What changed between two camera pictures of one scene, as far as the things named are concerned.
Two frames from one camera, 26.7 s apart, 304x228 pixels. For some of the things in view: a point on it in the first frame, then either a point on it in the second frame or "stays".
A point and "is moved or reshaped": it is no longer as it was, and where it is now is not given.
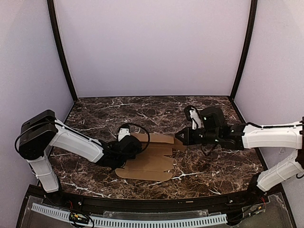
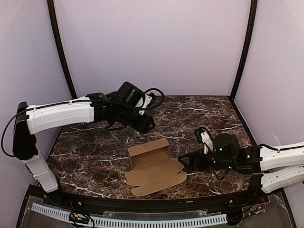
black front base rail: (69, 201) stays
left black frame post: (59, 40) stays
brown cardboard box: (151, 163) is moved or reshaped
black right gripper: (190, 136) -> (202, 156)
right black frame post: (252, 10) stays
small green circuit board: (78, 217) stays
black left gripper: (134, 147) -> (147, 124)
